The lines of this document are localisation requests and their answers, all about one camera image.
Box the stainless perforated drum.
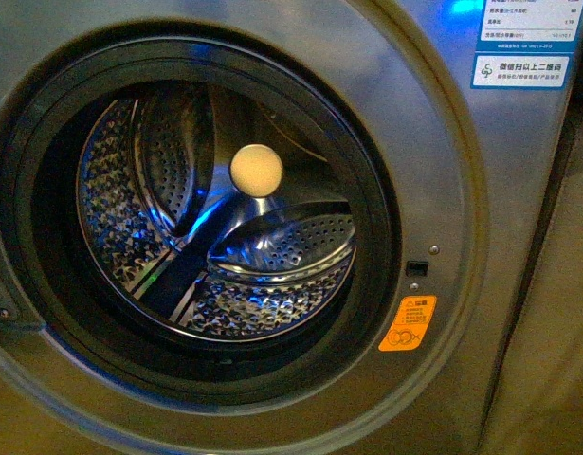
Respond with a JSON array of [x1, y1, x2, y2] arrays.
[[75, 81, 356, 343]]

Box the orange warning sticker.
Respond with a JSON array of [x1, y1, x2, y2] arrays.
[[378, 295, 437, 352]]

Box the blue white energy label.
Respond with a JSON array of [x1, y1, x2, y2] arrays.
[[471, 0, 583, 90]]

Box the grey front-load washing machine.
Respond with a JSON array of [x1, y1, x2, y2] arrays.
[[0, 1, 583, 454]]

